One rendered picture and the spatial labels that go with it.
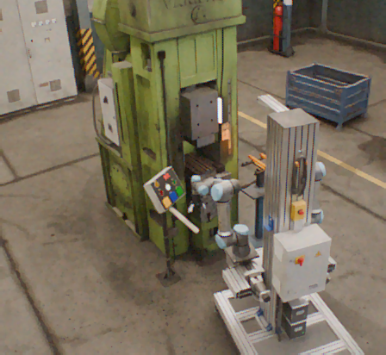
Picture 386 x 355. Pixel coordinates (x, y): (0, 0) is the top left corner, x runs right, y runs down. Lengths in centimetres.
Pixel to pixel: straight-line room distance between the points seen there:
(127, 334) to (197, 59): 249
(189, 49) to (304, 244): 195
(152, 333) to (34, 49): 607
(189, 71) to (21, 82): 531
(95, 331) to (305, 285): 196
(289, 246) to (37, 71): 680
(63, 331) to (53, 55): 582
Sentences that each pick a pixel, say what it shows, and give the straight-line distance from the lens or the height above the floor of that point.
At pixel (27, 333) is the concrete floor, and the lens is 468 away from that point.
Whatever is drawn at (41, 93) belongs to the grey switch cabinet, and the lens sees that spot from 930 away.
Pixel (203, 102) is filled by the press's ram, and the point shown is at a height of 170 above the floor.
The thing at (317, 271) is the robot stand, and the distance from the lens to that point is 351.
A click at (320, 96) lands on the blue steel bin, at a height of 43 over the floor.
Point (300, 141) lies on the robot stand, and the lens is 308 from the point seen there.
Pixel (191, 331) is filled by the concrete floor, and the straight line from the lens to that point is 437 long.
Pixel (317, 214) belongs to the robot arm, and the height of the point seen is 104.
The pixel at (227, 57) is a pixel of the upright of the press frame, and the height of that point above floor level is 201.
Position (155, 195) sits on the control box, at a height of 110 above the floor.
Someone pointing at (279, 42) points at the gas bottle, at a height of 29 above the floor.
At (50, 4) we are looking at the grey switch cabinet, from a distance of 905.
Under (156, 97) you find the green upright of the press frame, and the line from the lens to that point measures 415.
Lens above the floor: 328
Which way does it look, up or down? 29 degrees down
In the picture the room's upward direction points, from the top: 3 degrees counter-clockwise
